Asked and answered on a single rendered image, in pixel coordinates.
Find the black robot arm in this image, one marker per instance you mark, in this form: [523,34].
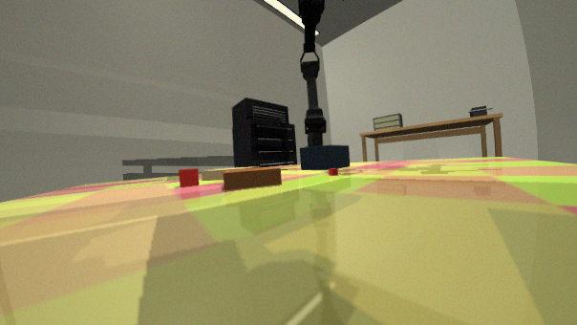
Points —
[310,11]

